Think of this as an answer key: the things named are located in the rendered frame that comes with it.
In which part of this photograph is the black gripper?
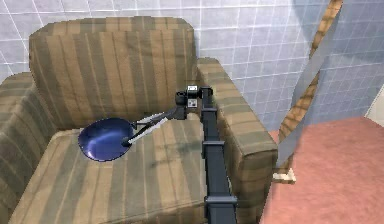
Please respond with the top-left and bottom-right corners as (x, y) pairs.
(121, 91), (190, 148)

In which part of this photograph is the wooden floor lamp pole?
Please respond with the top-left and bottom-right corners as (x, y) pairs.
(272, 0), (344, 185)

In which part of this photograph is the brown striped armchair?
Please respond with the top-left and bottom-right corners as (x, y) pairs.
(0, 15), (279, 224)

